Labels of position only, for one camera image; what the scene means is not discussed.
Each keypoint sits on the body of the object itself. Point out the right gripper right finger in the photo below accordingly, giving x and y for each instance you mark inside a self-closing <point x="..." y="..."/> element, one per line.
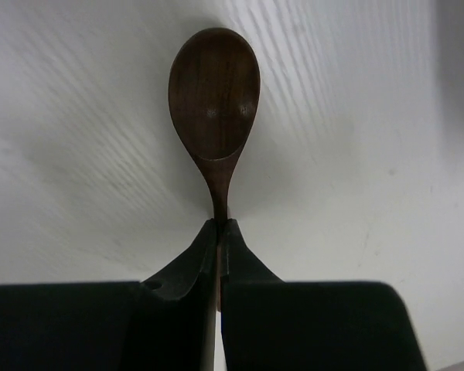
<point x="271" y="324"/>

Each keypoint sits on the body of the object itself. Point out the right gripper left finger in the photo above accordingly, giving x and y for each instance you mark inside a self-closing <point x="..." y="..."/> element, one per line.
<point x="166" y="322"/>

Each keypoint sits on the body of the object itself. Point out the brown wooden spoon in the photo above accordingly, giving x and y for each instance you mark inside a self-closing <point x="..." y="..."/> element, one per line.
<point x="213" y="94"/>

